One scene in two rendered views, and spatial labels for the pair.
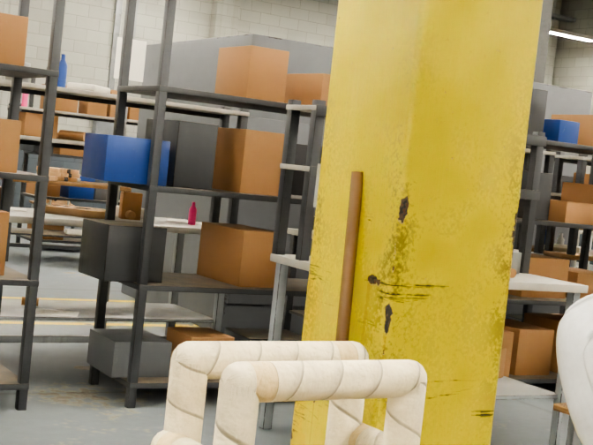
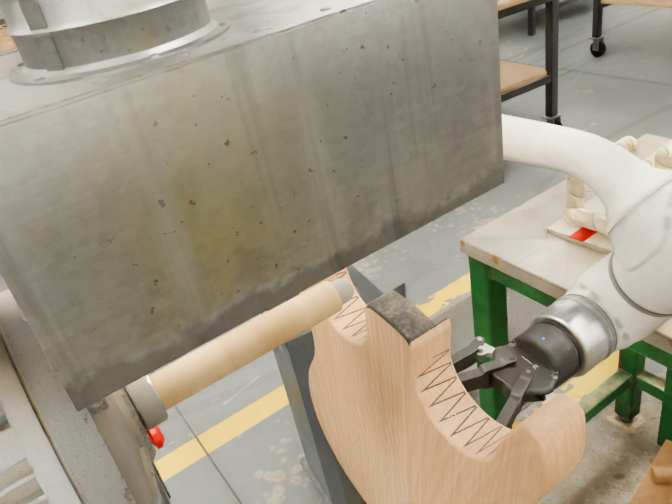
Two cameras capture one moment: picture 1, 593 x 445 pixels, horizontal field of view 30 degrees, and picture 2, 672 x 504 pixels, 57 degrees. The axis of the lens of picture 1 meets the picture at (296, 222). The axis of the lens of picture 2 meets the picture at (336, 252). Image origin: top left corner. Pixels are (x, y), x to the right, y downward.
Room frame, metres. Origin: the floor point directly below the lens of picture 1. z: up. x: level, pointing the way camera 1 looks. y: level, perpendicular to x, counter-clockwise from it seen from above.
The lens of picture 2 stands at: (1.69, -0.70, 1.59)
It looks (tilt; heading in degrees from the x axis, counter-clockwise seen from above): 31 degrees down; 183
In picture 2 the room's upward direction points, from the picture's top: 12 degrees counter-clockwise
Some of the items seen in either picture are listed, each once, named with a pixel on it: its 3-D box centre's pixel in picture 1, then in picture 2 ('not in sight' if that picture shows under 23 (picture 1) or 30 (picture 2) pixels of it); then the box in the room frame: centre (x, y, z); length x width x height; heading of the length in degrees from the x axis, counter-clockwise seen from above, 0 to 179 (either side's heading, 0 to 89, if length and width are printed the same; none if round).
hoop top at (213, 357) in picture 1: (274, 359); not in sight; (0.96, 0.01, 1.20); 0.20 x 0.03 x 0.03; 124
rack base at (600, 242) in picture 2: not in sight; (622, 212); (0.67, -0.19, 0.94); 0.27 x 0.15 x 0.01; 125
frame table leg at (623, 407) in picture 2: not in sight; (637, 304); (0.37, 0.01, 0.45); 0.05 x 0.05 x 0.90; 31
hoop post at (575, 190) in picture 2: not in sight; (575, 199); (0.67, -0.29, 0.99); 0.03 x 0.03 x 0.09
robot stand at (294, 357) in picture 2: not in sight; (337, 391); (0.40, -0.84, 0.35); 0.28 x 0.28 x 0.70; 24
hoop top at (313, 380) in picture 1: (328, 380); not in sight; (0.89, -0.04, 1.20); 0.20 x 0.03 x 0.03; 124
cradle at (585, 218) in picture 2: not in sight; (590, 220); (0.71, -0.27, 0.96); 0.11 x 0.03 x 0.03; 35
